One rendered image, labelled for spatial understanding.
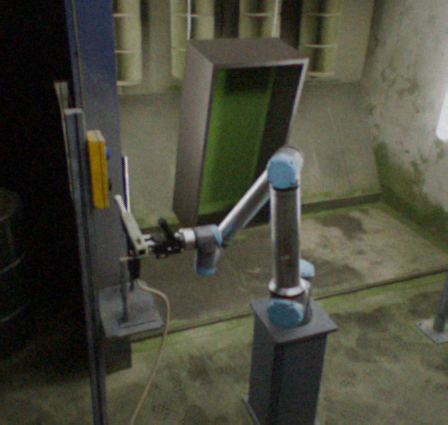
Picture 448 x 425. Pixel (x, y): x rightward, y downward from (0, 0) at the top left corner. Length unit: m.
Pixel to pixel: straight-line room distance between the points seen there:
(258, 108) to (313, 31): 1.21
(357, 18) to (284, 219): 3.36
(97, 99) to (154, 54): 2.02
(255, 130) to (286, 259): 1.62
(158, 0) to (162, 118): 0.90
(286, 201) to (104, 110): 0.91
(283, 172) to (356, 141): 3.21
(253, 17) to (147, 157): 1.38
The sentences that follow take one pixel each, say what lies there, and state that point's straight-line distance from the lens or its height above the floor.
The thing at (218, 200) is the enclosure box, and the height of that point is 0.54.
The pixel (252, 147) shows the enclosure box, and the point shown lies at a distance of 3.51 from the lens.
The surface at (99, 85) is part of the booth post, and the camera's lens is 2.24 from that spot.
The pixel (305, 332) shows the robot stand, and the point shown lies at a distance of 2.32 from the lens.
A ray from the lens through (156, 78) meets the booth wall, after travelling 4.27.
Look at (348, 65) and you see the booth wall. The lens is 5.06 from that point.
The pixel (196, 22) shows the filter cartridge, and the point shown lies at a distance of 3.91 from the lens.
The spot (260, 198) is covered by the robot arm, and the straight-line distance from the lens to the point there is 2.05.
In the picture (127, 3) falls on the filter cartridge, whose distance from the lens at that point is 3.77.
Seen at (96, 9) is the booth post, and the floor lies 1.91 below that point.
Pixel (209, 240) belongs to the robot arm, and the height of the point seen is 1.07.
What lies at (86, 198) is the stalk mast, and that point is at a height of 1.33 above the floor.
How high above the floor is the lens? 2.11
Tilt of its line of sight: 26 degrees down
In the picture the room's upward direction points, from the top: 2 degrees clockwise
